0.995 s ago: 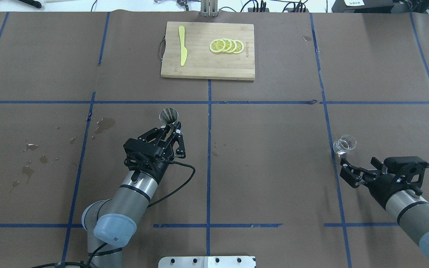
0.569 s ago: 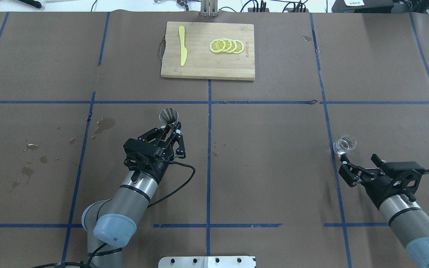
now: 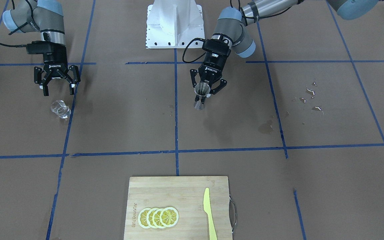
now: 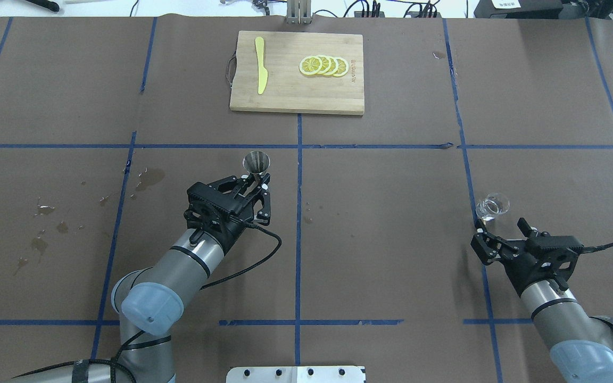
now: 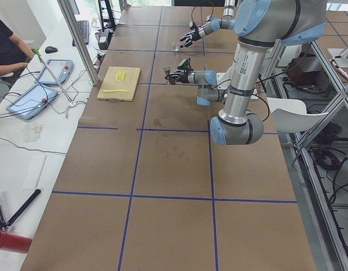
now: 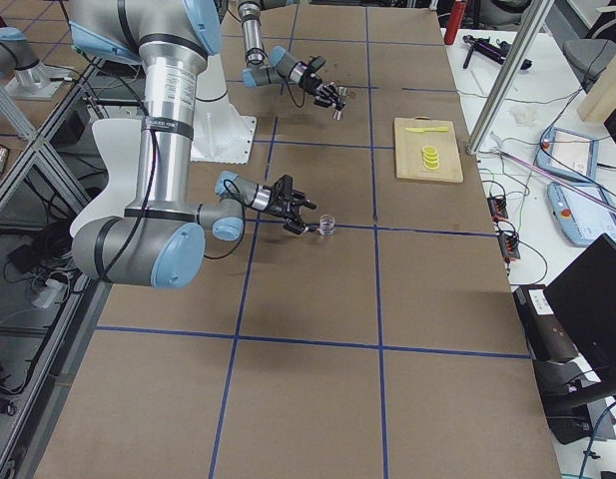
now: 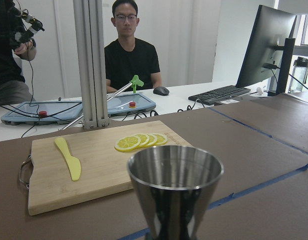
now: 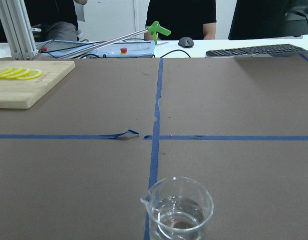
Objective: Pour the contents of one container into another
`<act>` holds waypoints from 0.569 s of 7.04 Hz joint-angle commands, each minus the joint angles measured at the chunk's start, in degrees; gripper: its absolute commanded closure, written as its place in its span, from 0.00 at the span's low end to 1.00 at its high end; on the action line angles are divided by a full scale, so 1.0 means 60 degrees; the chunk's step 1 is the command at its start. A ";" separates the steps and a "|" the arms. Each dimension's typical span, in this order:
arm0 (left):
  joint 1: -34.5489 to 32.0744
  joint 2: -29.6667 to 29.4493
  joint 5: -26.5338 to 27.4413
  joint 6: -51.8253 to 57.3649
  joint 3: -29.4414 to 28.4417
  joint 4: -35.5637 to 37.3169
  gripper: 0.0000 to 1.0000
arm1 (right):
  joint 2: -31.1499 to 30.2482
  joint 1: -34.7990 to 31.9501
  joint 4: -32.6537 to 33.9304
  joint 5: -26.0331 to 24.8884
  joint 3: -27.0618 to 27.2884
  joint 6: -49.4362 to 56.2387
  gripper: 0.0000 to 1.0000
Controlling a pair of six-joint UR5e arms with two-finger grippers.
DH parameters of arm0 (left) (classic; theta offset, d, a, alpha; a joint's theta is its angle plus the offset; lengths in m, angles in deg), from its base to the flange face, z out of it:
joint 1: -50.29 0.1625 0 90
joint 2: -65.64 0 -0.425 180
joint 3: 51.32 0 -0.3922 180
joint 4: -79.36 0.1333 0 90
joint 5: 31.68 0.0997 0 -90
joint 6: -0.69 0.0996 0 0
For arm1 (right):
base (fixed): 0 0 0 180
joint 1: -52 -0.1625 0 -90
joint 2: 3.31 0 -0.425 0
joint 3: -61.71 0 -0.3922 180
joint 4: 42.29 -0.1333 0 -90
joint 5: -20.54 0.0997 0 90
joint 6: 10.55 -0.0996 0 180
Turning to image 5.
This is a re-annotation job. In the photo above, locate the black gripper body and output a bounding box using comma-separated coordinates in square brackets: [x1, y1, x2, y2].
[191, 25, 205, 40]
[178, 70, 196, 84]

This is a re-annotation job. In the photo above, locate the steel jigger measuring cup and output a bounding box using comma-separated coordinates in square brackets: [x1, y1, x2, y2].
[163, 65, 171, 84]

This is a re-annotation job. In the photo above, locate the clear glass cup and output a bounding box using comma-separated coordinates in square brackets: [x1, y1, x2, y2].
[171, 42, 179, 52]

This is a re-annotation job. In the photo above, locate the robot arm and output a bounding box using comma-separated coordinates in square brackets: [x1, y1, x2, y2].
[180, 0, 241, 48]
[180, 0, 327, 145]

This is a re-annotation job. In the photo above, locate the wooden cutting board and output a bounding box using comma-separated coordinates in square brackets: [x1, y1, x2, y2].
[97, 66, 141, 102]

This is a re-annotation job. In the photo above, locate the yellow plastic knife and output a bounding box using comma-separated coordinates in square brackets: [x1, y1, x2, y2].
[102, 89, 129, 93]

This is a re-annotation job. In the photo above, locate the black keyboard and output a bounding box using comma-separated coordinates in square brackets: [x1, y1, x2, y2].
[76, 20, 90, 45]

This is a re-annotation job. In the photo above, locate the white chair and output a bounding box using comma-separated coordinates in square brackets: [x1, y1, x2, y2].
[267, 97, 328, 133]

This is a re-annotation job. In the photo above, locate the far blue teach pendant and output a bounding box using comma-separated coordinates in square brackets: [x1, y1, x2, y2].
[35, 59, 73, 86]

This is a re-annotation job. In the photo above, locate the blue teach pendant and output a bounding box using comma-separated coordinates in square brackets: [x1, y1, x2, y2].
[35, 59, 73, 86]
[6, 84, 58, 120]

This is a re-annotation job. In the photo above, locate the black computer mouse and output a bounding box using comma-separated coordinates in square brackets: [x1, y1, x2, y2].
[45, 46, 58, 54]

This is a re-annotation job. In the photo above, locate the pink metal rod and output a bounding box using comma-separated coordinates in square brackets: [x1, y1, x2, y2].
[34, 49, 76, 107]

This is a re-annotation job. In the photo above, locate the near blue teach pendant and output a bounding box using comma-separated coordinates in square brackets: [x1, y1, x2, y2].
[6, 84, 58, 120]

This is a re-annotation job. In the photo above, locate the person in black shirt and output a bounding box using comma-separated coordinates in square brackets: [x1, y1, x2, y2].
[0, 19, 34, 77]

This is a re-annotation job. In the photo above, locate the black rod tool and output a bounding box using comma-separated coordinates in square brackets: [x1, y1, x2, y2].
[6, 189, 41, 227]

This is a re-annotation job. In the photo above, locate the red cylinder bottle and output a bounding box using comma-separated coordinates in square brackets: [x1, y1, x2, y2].
[0, 230, 32, 253]

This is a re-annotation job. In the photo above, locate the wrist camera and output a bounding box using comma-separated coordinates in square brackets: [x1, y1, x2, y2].
[177, 58, 192, 72]
[189, 21, 197, 30]

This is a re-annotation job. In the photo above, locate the aluminium frame post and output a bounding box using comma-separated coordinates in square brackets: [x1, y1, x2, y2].
[57, 0, 99, 86]

